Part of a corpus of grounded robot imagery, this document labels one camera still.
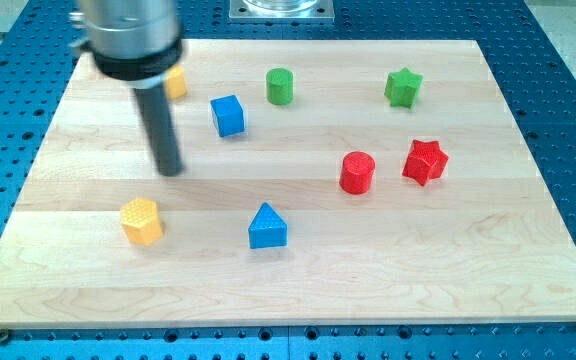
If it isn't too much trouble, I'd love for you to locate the red cylinder block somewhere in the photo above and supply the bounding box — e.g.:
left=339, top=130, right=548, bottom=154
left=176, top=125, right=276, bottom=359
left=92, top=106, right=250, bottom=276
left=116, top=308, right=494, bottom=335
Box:
left=339, top=151, right=376, bottom=195

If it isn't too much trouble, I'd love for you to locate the green cylinder block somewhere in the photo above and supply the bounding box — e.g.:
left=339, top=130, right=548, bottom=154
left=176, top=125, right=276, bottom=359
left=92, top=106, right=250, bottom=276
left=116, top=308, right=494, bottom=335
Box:
left=266, top=68, right=294, bottom=105

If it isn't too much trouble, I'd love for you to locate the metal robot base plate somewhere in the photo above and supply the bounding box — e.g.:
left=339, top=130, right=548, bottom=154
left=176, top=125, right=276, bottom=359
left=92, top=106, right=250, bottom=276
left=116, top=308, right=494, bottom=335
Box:
left=226, top=0, right=335, bottom=23

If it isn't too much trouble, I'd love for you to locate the green star block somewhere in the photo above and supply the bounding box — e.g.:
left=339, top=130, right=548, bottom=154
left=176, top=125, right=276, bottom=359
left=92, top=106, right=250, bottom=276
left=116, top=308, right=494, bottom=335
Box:
left=384, top=68, right=423, bottom=109

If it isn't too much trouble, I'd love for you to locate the yellow block behind arm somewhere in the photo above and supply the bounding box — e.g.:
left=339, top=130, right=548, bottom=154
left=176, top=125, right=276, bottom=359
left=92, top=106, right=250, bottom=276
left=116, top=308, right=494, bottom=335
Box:
left=164, top=65, right=187, bottom=100

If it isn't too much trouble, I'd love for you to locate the yellow hexagon block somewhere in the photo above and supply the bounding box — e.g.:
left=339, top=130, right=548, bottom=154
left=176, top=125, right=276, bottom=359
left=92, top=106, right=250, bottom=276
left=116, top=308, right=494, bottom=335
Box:
left=120, top=198, right=164, bottom=246

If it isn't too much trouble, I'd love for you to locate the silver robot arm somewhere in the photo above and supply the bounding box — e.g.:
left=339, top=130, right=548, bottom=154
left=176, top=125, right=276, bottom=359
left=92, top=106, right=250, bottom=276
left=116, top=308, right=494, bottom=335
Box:
left=69, top=0, right=183, bottom=176

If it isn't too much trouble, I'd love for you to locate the red star block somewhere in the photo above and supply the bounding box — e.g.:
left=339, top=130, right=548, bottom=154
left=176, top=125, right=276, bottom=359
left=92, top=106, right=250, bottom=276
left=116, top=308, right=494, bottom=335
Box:
left=402, top=139, right=449, bottom=186

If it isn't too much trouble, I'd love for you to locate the blue cube block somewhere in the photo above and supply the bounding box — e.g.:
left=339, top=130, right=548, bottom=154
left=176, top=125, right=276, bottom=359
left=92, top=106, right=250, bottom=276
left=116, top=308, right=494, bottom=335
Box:
left=210, top=95, right=245, bottom=137

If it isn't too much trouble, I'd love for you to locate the light wooden board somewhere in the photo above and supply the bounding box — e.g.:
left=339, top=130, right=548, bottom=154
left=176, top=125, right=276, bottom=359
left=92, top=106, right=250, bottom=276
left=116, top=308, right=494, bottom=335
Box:
left=0, top=39, right=576, bottom=329

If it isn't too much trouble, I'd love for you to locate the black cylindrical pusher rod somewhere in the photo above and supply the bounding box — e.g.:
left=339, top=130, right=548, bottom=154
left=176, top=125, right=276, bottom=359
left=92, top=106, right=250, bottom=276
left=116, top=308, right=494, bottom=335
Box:
left=133, top=84, right=183, bottom=177

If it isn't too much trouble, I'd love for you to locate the blue triangle block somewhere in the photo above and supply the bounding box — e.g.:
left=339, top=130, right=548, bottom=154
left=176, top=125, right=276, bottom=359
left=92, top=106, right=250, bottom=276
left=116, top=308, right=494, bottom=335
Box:
left=248, top=203, right=288, bottom=249

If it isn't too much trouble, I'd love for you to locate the left board clamp screw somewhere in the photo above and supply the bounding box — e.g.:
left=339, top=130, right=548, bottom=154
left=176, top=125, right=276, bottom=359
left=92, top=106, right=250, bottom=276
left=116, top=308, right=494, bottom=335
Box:
left=0, top=329, right=11, bottom=345

